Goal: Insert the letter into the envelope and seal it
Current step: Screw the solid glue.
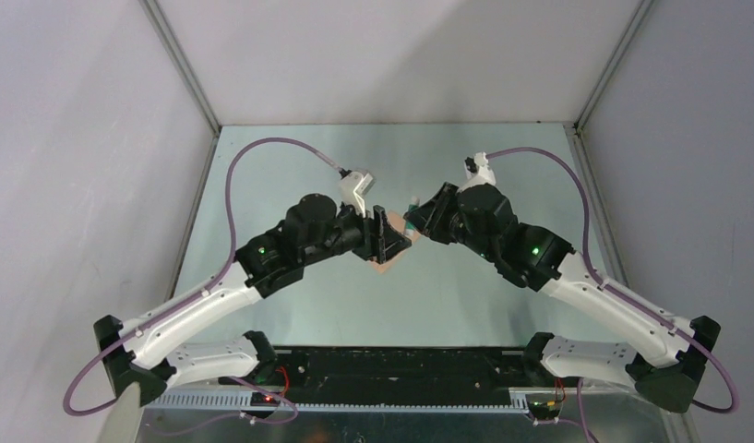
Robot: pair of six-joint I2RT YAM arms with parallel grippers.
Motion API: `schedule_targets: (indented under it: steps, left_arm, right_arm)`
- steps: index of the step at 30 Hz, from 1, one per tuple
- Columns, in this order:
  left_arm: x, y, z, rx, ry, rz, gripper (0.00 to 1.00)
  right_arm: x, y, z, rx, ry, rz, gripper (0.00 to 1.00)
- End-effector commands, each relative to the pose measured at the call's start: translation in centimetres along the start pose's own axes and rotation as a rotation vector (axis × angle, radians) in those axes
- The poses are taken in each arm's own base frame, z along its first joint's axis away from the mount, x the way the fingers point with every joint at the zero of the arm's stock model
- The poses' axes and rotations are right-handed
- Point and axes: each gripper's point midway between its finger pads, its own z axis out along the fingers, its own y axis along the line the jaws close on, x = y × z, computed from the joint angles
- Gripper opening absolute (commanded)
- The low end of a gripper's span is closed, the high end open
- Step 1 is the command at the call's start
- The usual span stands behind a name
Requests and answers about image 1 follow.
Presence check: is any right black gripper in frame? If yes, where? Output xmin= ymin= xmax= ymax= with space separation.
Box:
xmin=405 ymin=183 xmax=497 ymax=263

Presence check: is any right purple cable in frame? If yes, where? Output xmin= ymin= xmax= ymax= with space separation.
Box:
xmin=483 ymin=146 xmax=741 ymax=443

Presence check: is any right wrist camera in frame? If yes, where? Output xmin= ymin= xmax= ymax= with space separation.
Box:
xmin=458 ymin=152 xmax=497 ymax=193

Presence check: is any white green glue stick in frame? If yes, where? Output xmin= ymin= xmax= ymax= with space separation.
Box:
xmin=403 ymin=196 xmax=422 ymax=238

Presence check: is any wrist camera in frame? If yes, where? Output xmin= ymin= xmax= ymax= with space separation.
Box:
xmin=458 ymin=152 xmax=497 ymax=193
xmin=339 ymin=169 xmax=375 ymax=218

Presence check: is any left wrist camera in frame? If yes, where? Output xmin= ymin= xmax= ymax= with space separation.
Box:
xmin=339 ymin=169 xmax=375 ymax=218

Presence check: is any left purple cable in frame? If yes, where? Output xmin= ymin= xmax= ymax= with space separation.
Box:
xmin=62 ymin=137 xmax=353 ymax=438

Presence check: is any tan paper envelope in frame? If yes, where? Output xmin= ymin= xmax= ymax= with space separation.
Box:
xmin=369 ymin=210 xmax=421 ymax=274

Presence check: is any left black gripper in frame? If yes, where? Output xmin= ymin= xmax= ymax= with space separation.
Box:
xmin=301 ymin=195 xmax=412 ymax=267

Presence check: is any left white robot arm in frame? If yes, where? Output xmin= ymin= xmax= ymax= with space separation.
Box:
xmin=94 ymin=194 xmax=412 ymax=406

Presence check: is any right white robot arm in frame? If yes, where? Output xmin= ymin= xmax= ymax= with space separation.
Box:
xmin=404 ymin=183 xmax=721 ymax=413

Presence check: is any purple cable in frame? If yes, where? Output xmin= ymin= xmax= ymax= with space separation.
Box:
xmin=483 ymin=146 xmax=741 ymax=443
xmin=62 ymin=137 xmax=353 ymax=438

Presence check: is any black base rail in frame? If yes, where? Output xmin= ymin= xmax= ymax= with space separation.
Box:
xmin=257 ymin=346 xmax=557 ymax=407

